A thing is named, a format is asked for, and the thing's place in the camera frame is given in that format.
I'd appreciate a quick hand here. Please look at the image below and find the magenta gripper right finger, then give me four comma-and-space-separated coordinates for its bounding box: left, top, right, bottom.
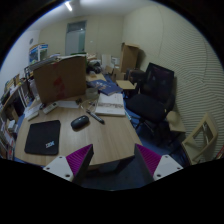
134, 144, 182, 181

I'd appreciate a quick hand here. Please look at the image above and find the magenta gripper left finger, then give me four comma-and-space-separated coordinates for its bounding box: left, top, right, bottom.
44, 144, 94, 185

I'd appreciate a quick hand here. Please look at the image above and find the black IBM mouse pad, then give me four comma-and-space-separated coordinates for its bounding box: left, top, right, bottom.
24, 120, 61, 155

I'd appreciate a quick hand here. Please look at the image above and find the black computer mouse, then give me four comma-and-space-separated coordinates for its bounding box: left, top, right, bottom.
71, 115, 89, 130

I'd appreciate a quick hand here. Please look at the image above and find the beige wooden chair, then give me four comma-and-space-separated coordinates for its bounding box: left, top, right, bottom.
182, 113, 218, 165

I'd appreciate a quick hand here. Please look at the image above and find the black marker pen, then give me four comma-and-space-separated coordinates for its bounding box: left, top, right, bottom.
86, 110, 105, 124

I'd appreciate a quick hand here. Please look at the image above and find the white remote control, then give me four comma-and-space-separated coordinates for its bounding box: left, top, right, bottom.
43, 102, 58, 114

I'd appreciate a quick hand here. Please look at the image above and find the white power strip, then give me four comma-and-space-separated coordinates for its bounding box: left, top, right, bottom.
27, 111, 39, 121

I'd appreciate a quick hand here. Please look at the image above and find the white open book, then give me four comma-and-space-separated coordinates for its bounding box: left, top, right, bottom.
95, 93, 125, 116

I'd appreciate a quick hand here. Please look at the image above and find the black office chair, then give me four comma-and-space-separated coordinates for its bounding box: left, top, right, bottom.
126, 63, 175, 134

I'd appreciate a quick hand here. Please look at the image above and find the blue book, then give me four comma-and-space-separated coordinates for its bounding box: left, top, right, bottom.
87, 80, 123, 96

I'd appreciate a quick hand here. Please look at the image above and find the small cardboard box on chair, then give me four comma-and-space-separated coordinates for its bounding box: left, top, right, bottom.
116, 80, 135, 90

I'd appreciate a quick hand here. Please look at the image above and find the large brown cardboard box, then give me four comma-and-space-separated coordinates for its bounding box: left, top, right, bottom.
33, 56, 86, 103

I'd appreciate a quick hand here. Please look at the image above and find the tall cardboard box background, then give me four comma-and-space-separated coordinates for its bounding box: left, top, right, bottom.
120, 43, 139, 72

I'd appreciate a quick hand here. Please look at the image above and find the grey door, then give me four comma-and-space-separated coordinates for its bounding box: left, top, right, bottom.
65, 21, 86, 55

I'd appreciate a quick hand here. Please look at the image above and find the ceiling light strip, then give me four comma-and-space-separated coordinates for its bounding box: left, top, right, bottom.
64, 1, 73, 12

